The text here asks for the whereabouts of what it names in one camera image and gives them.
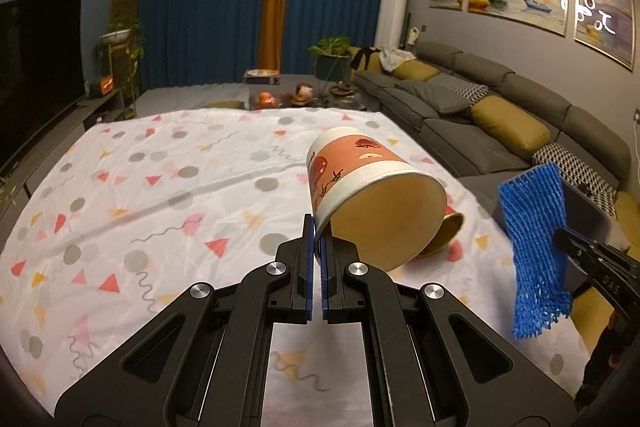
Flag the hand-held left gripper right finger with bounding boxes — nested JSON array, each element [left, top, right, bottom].
[[320, 232, 576, 427]]

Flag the flat patterned tray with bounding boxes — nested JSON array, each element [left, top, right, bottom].
[[242, 69, 281, 85]]

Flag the grey cushion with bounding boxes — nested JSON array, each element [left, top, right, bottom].
[[395, 79, 473, 115]]

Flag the dark cloth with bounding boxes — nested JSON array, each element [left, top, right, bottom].
[[350, 47, 382, 68]]

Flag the grey sofa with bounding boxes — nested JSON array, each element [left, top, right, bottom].
[[352, 39, 640, 228]]

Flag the green potted plant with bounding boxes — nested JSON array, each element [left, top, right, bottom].
[[307, 37, 353, 82]]

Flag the person's right forearm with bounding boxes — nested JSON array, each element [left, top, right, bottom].
[[575, 312, 640, 418]]

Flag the grey plastic bin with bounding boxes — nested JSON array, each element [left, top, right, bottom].
[[492, 177, 626, 258]]

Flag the white standing air conditioner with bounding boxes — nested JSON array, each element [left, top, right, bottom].
[[376, 0, 408, 50]]

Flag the painting with white glare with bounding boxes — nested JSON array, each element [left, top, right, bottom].
[[572, 0, 636, 70]]

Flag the black white patterned cushion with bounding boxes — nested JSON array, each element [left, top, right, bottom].
[[430, 74, 490, 104], [532, 143, 618, 212]]

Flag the printed white tablecloth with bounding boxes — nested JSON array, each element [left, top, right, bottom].
[[0, 107, 596, 413]]

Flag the dark television cabinet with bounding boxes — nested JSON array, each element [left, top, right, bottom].
[[0, 87, 123, 208]]

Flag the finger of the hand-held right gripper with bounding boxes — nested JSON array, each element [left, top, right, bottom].
[[550, 227, 608, 275]]

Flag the mustard cushion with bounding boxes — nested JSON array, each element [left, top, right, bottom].
[[470, 97, 551, 158], [392, 60, 441, 82]]

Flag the wide blue curtain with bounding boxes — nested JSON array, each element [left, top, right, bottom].
[[142, 0, 273, 88]]

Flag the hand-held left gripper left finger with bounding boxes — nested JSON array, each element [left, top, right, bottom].
[[54, 213, 317, 427]]

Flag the trailing plant on stand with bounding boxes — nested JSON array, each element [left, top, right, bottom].
[[97, 19, 146, 118]]

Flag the black television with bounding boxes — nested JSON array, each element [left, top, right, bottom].
[[0, 0, 83, 178]]

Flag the blue foam net sleeve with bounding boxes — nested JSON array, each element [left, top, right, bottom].
[[497, 163, 573, 340]]

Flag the white cloth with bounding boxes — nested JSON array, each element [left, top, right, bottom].
[[380, 48, 417, 72]]

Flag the orange white paper cup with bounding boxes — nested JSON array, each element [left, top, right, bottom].
[[306, 127, 447, 272]]

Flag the red cup with gold inside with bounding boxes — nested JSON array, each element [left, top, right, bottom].
[[417, 213, 465, 259]]

